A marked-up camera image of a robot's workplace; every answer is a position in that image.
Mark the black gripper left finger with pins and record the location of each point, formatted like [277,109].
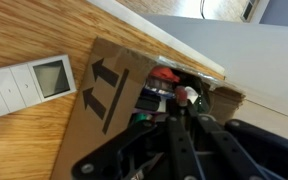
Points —
[179,150]

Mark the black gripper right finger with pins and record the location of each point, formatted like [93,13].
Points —
[250,150]

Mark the brown cardboard box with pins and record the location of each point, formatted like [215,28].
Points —
[94,133]

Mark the green marker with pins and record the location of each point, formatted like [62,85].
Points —
[140,117]

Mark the black case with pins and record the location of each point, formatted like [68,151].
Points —
[149,101]

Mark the red capped marker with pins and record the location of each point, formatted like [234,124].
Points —
[163,76]

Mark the metal floor vent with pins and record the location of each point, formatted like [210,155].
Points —
[249,10]

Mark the white remote control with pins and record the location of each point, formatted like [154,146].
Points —
[27,86]

